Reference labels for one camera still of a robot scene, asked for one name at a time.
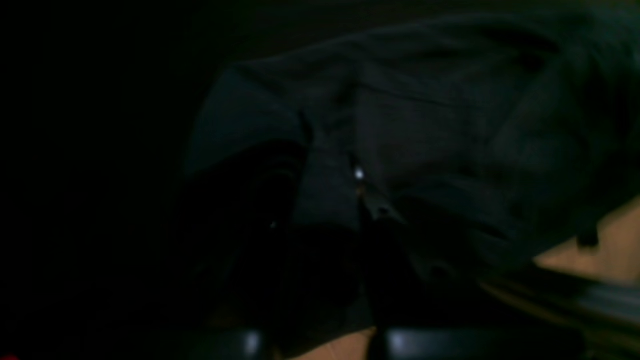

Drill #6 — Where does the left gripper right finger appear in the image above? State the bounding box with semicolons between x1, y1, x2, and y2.
352;161;588;360

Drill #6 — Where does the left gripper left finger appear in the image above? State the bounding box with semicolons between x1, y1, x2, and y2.
115;140;308;360

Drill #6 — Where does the dark grey long-sleeve T-shirt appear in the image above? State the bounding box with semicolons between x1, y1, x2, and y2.
184;1;639;360

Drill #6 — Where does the black table cloth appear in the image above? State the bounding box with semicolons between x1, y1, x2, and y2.
1;0;448;333

